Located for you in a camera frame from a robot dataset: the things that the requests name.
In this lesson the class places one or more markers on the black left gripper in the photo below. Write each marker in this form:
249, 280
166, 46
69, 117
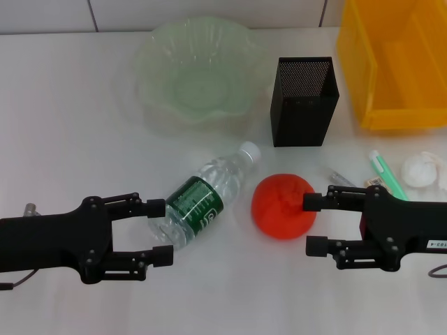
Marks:
52, 237

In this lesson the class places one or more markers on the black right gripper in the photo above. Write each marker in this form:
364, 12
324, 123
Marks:
408, 227

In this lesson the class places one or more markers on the red-orange toy orange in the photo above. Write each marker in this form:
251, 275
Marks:
279, 213

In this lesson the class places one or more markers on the clear green-label water bottle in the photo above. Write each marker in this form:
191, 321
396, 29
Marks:
192, 206

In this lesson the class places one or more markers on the grey pen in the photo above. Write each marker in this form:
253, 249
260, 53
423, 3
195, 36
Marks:
340, 177

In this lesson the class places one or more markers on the beige eraser with barcode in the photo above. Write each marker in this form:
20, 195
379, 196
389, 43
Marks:
373, 181

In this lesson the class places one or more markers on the mint green pen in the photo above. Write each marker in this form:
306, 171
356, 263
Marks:
386, 171

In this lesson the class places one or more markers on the white paper ball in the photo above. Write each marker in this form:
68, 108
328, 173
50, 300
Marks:
417, 172

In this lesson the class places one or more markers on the black mesh pen holder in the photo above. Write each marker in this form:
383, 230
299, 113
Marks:
300, 115

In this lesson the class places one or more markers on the pale green glass fruit bowl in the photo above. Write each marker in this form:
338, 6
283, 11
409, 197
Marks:
195, 80

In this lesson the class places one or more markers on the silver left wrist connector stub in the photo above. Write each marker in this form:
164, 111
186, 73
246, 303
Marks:
31, 209

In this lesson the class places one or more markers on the yellow plastic bin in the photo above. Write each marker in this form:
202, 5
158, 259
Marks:
401, 104

